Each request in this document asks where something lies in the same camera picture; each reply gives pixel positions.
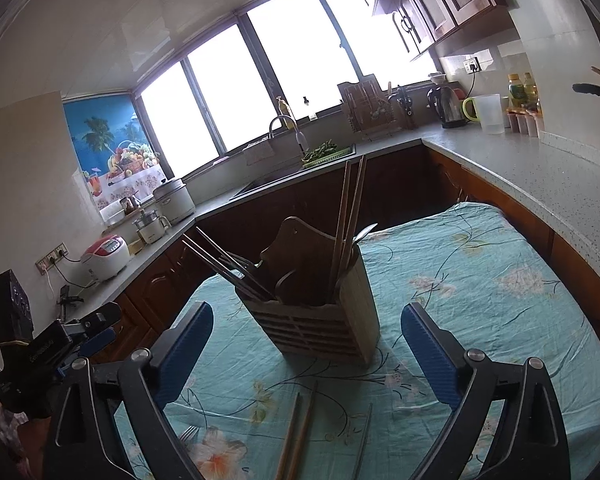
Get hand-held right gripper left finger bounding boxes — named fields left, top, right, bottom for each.
left=42, top=301, right=215, bottom=480

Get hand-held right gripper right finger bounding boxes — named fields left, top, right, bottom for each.
left=401, top=302, right=573, bottom=480

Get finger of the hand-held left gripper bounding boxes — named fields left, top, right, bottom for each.
left=72, top=327, right=117, bottom=361
left=62, top=302, right=123, bottom=336

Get metal chopstick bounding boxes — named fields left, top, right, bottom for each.
left=195, top=226, right=278, bottom=298
left=181, top=233, right=268, bottom=303
left=358, top=402, right=374, bottom=480

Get wooden utensil holder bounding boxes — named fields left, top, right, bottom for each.
left=234, top=216, right=382, bottom=368

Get wooden chopstick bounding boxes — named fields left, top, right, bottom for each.
left=342, top=156, right=368, bottom=273
left=286, top=381, right=319, bottom=480
left=275, top=392, right=301, bottom=480

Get person's left forearm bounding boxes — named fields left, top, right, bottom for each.
left=0, top=360, right=51, bottom=480

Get black phone stand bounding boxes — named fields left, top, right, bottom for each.
left=55, top=285, right=83, bottom=318

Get red white rice cooker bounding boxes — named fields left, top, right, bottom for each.
left=80, top=235, right=131, bottom=282

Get teal floral tablecloth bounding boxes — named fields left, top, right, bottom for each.
left=115, top=201, right=600, bottom=480

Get small steamer pot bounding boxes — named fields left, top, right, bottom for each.
left=132, top=208, right=172, bottom=246

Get large white rice cooker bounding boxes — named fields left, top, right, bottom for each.
left=152, top=177, right=197, bottom=226

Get metal spoon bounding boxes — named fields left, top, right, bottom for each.
left=352, top=223, right=379, bottom=256

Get dark wooden lower cabinets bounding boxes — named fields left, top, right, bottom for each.
left=90, top=145, right=600, bottom=366

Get kitchen sink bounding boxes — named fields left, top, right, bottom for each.
left=228, top=157, right=356, bottom=201

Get white dish cloth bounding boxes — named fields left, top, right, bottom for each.
left=243, top=141, right=276, bottom=166

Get grey kitchen countertop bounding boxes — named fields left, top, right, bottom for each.
left=60, top=125, right=600, bottom=321

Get green vegetable basket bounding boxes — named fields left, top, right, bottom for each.
left=300, top=141, right=353, bottom=168

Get metal faucet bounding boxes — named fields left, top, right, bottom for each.
left=268, top=115, right=308, bottom=161

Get knife block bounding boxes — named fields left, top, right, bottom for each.
left=385, top=82, right=417, bottom=131

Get electric kettle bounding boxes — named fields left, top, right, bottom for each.
left=426, top=85, right=471, bottom=129

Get wooden cutting board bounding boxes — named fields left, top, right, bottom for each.
left=336, top=74, right=383, bottom=135

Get yellow oil bottle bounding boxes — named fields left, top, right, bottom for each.
left=507, top=74, right=527, bottom=111
left=522, top=72, right=540, bottom=111

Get kitchen window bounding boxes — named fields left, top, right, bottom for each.
left=132, top=0, right=441, bottom=178

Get black spatula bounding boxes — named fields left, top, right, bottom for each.
left=572, top=82, right=600, bottom=103

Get tropical fruit wall poster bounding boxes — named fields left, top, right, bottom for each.
left=62, top=91, right=168, bottom=211

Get white pitcher green handle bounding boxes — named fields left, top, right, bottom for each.
left=462, top=93, right=506, bottom=136

